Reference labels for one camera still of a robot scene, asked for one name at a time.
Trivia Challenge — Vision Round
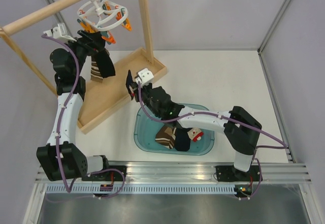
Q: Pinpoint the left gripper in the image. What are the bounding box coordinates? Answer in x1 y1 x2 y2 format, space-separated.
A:
62 29 107 76

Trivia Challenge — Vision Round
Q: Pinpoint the brown striped sock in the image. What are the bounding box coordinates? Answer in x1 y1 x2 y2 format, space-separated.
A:
155 125 176 149
90 57 104 83

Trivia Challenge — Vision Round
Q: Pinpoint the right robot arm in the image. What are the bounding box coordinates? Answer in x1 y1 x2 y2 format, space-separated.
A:
125 68 262 180

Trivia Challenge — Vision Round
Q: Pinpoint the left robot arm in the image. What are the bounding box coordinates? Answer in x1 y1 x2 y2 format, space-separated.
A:
36 30 111 181

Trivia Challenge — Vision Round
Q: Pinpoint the white round clip hanger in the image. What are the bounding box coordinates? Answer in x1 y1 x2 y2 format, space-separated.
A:
77 0 128 31

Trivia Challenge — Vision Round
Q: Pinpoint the orange clothes peg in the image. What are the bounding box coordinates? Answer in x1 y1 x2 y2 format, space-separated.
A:
101 31 116 45

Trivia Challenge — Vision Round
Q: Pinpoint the teal plastic basin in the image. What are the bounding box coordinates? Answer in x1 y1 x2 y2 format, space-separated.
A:
134 109 215 156

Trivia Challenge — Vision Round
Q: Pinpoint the yellow-orange clothes peg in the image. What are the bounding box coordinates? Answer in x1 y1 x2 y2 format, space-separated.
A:
122 18 133 31

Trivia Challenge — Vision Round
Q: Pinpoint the wooden hanging rack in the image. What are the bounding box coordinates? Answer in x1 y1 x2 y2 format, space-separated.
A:
1 0 167 134

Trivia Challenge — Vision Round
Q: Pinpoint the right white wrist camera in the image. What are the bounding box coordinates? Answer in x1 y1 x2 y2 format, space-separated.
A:
135 68 154 86

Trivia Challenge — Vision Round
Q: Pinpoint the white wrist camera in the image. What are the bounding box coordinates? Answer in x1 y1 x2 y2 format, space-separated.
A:
135 68 154 86
43 23 77 43

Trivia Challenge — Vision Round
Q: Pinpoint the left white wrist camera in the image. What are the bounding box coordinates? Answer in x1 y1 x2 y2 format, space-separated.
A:
43 23 77 43

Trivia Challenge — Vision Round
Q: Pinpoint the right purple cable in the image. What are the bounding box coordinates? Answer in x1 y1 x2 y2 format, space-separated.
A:
137 81 289 150

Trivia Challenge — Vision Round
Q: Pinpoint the purple cable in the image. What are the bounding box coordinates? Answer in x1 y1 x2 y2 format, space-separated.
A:
43 35 79 194
137 81 289 150

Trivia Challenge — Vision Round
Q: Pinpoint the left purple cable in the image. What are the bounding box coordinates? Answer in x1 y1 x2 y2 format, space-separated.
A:
43 35 79 194

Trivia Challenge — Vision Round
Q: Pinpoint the white slotted cable duct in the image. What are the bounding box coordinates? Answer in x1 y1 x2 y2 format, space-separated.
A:
45 185 236 195

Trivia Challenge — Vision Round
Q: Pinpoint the aluminium mounting rail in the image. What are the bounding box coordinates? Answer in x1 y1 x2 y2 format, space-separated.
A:
35 161 312 184

